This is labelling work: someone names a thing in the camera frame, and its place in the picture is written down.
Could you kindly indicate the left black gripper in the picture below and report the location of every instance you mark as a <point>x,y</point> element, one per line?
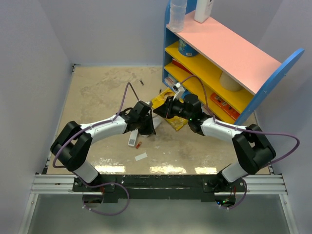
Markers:
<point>150,129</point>

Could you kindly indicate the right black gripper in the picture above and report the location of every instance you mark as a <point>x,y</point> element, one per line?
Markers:
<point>165,110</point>

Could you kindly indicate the white long remote control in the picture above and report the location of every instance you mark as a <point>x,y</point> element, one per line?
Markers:
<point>132,138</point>

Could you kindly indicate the white battery cover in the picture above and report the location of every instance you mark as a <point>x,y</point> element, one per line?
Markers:
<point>141,156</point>

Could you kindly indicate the grey button remote control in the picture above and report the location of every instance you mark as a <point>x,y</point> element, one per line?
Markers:
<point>156,122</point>

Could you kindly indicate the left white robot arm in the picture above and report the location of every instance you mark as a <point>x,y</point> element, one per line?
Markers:
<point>72,145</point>

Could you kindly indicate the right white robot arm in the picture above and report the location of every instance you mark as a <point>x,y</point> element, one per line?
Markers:
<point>252,148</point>

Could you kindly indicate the yellow Lays chip bag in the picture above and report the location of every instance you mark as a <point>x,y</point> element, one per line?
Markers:
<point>176,122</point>

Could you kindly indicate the pack of tissue packets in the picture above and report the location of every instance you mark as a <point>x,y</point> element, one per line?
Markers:
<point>170,80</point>

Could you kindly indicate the red flat box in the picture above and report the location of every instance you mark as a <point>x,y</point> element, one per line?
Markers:
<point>178,64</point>

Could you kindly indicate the blue snack can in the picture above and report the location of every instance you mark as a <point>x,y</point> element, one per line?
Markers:
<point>185,49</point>

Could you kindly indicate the orange product box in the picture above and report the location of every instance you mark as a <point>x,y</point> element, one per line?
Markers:
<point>229,110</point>

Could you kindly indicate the brown paper roll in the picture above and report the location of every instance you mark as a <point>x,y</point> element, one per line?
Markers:
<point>229,83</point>

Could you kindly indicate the blue yellow pink shelf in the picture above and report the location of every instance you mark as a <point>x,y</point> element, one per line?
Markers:
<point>222,50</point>

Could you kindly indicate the clear plastic bottle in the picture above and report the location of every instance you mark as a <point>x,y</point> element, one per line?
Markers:
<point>177,15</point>

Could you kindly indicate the white plastic container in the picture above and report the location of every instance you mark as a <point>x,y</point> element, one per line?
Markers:
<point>203,10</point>

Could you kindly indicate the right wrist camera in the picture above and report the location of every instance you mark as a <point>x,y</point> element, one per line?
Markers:
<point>179,90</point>

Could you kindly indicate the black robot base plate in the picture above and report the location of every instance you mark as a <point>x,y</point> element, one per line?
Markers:
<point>173,187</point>

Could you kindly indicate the aluminium rail frame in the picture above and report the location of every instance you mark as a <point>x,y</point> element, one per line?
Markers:
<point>63,184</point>

